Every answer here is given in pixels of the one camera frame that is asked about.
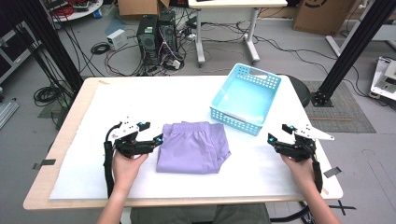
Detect large printed cardboard box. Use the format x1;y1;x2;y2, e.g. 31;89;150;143
291;0;358;35

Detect large coiled black cable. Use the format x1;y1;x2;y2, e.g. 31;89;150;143
33;85;64;107

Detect multicoloured wire bundle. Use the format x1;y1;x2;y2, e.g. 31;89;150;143
303;204;313;224

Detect black computer tower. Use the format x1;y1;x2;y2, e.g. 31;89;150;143
135;14;161;65

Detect grey shelf rack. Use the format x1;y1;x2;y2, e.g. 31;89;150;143
0;21;42;86

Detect person's left hand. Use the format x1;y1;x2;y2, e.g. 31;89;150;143
111;150;149;194

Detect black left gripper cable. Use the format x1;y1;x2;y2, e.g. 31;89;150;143
103;121;123;199

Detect white foam table sheet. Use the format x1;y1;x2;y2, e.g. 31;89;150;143
49;75;310;201

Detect white desk with legs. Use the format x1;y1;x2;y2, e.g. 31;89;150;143
188;0;289;68

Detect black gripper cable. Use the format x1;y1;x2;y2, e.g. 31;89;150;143
103;121;123;199
270;159;324;224

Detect silver metal rail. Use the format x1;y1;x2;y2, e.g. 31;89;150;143
0;100;20;131

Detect person's grey trousers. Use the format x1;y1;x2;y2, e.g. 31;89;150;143
130;203;273;224

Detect open computer tower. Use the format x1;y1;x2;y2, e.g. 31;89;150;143
158;10;179;62

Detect small white box device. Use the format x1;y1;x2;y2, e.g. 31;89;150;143
106;28;128;51

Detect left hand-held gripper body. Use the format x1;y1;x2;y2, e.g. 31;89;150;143
108;117;157;158

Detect round white table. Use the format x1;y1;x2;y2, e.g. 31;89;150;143
43;0;105;23

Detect black round stool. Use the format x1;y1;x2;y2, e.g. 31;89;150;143
276;73;312;109

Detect black tape strip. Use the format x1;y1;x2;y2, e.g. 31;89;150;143
32;159;57;171
323;166;343;179

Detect light blue plastic basket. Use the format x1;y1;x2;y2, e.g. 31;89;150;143
209;63;282;137

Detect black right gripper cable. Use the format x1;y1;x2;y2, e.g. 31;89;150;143
270;159;324;224

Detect black tape cross mark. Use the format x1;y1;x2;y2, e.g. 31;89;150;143
328;200;357;217

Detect white machine with panel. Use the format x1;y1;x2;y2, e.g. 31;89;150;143
369;56;396;102

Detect black metal stand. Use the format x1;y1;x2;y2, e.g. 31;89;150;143
310;0;396;108
12;0;84;92

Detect white metal frame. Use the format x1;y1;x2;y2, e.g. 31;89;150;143
324;0;396;58

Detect grey floor mat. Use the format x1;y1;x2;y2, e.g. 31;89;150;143
302;80;377;134

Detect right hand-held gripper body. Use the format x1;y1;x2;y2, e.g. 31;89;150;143
275;123;335;163

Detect person's right hand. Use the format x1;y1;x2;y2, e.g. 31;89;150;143
279;153;319;196

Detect light wooden table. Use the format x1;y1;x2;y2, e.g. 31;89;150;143
22;74;345;211

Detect red coiled cable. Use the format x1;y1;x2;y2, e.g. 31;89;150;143
53;3;76;19

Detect purple shorts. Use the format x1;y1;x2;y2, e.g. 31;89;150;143
155;120;233;175

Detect brown cardboard box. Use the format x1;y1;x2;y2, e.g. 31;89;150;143
117;0;171;17

